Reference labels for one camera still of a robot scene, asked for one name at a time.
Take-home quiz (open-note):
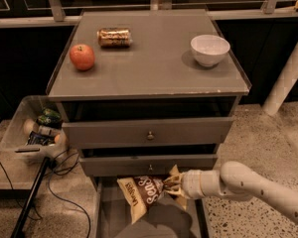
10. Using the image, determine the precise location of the white diagonal post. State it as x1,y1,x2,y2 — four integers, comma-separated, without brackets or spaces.
262,42,298,116

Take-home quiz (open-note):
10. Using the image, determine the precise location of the black cable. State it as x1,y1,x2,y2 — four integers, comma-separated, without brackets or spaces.
0,142,15,190

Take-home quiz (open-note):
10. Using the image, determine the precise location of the red apple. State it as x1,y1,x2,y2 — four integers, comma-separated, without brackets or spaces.
70,44,95,71

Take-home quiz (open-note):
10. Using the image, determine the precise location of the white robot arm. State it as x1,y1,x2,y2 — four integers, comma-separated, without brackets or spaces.
164,161,298,225

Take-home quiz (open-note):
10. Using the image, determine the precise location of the blue snack packet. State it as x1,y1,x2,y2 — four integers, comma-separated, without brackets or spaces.
27,131,55,146

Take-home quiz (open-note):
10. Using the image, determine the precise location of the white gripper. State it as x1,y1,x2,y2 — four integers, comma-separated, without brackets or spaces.
164,170,222,199

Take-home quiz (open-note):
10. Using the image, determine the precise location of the grey drawer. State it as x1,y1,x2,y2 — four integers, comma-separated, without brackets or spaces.
92,178,212,238
79,154,218,177
63,117,232,149

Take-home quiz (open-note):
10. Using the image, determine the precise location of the gold soda can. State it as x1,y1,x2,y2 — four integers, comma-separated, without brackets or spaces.
96,28,132,48

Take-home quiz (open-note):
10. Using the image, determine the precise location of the green snack bag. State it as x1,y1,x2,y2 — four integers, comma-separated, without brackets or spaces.
37,108,62,128

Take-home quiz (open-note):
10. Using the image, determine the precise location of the grey drawer cabinet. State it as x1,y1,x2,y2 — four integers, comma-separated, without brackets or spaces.
45,9,252,183

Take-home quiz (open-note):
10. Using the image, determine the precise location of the grey bottom drawer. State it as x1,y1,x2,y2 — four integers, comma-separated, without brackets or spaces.
92,178,212,238

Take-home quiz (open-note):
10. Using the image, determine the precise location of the black pole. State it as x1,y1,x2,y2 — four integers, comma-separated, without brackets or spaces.
10,157,51,238

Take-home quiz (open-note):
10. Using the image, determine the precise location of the grey top drawer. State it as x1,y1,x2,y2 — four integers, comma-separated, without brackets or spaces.
63,117,232,149

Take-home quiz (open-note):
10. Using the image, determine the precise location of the grey middle drawer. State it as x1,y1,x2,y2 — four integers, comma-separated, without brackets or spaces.
79,154,218,177

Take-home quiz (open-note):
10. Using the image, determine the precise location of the clear plastic bin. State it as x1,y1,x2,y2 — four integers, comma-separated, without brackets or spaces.
0,95,68,164

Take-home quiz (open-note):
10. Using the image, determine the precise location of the brown chip bag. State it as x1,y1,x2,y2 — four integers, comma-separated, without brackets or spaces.
116,164,189,225

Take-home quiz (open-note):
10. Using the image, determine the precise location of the white bowl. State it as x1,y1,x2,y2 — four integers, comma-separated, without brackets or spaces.
191,35,230,67

